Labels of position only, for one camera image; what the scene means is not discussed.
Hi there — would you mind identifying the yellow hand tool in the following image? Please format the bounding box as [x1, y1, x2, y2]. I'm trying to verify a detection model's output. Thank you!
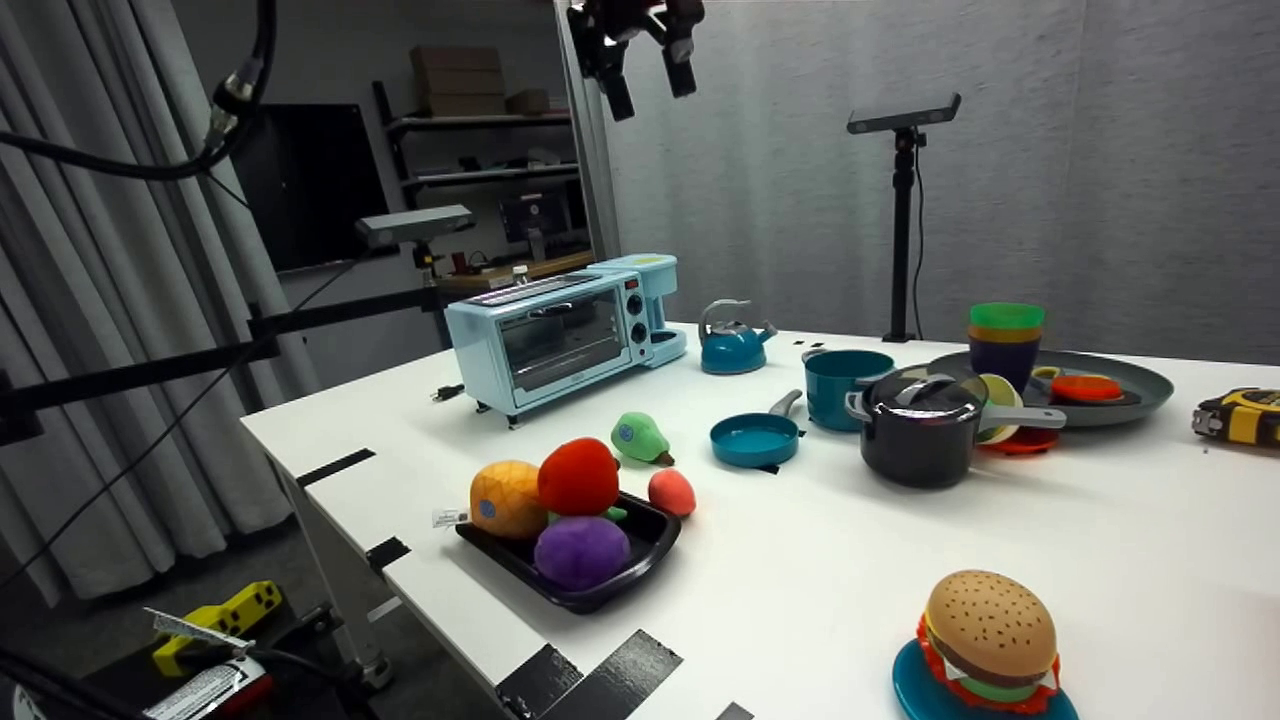
[149, 576, 289, 679]

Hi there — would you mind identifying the red plush fruit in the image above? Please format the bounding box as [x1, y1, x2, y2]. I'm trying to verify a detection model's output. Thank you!
[537, 431, 627, 521]

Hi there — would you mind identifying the cardboard box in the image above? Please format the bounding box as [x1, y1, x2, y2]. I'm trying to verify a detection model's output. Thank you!
[408, 42, 513, 119]

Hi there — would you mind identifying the green cup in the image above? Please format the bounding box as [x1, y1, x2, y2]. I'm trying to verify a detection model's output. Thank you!
[966, 300, 1054, 337]

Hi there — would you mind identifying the gray toy utensil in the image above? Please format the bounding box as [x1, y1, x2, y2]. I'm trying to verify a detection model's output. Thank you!
[993, 405, 1071, 431]

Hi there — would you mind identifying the glass pot lid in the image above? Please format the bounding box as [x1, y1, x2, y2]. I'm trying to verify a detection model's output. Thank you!
[864, 366, 993, 429]

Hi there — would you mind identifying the yellow-green plate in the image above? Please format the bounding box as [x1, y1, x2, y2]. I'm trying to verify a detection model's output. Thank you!
[975, 369, 1030, 448]

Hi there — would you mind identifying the gray plate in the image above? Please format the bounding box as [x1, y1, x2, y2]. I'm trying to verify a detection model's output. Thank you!
[929, 344, 1181, 431]

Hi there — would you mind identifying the teal pot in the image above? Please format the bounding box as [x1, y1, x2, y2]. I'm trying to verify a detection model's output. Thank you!
[801, 340, 899, 435]

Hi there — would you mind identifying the red plate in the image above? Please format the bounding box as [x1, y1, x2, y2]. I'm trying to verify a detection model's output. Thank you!
[980, 424, 1066, 460]

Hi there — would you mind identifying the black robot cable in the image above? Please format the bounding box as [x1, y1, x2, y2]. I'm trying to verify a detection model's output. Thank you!
[0, 0, 279, 185]

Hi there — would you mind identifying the gray camera bar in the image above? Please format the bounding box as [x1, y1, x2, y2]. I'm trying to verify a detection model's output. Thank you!
[354, 199, 482, 253]

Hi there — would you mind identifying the small red plush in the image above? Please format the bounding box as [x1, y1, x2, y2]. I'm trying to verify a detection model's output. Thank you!
[643, 464, 702, 526]

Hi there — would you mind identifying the black metal rail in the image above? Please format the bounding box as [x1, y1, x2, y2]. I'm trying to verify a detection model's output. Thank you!
[0, 285, 451, 448]

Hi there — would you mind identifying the teal kettle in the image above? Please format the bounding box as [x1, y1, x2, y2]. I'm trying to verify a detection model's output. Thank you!
[696, 291, 780, 381]

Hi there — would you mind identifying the black tripod stand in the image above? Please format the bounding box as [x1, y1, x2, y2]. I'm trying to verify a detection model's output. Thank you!
[844, 87, 968, 344]

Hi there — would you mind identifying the teal plate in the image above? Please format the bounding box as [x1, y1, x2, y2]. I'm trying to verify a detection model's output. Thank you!
[889, 638, 1084, 720]

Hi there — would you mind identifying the purple plush fruit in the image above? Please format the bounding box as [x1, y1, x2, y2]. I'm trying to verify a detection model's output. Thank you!
[528, 513, 637, 597]

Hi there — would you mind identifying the toy burger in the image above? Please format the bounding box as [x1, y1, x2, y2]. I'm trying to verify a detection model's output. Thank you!
[916, 569, 1068, 715]

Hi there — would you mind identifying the green pepper toy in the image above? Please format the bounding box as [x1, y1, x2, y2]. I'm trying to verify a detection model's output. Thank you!
[609, 408, 675, 473]

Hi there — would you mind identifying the light blue toaster oven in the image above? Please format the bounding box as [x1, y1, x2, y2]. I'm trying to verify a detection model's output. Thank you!
[441, 253, 691, 429]

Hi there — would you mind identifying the orange food toy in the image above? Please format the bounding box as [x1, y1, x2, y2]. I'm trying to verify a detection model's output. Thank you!
[1047, 371, 1133, 408]

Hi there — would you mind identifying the silver red device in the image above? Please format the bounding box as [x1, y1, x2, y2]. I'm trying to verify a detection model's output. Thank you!
[157, 651, 276, 720]

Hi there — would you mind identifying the wide black tape patch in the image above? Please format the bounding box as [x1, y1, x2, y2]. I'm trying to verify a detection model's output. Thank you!
[491, 627, 688, 720]

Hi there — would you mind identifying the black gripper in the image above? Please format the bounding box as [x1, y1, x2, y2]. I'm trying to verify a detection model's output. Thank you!
[564, 0, 714, 130]

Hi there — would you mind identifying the purple cup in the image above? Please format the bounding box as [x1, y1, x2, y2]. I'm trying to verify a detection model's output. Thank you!
[968, 337, 1047, 397]

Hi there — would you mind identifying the black monitor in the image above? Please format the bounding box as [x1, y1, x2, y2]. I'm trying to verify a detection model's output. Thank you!
[231, 102, 394, 278]

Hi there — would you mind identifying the black tape strip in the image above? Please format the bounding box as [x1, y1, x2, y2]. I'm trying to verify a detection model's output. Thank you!
[366, 532, 418, 574]
[292, 445, 379, 488]

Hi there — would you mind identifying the black tray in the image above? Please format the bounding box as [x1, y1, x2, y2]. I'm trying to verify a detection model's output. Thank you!
[451, 488, 688, 618]

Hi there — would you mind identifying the yellow black tape measure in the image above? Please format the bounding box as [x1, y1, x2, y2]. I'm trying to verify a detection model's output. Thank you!
[1190, 385, 1280, 451]

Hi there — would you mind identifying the dark shelf unit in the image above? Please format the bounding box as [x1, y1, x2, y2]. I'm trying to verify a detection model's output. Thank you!
[373, 77, 595, 278]

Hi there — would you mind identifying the black pot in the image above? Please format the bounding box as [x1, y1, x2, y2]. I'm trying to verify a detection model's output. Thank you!
[844, 366, 993, 493]

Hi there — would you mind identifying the orange plush fruit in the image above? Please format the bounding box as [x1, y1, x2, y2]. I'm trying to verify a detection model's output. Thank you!
[464, 455, 552, 545]

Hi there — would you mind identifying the orange cup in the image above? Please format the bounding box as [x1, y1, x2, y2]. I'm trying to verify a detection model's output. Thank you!
[968, 326, 1047, 348]

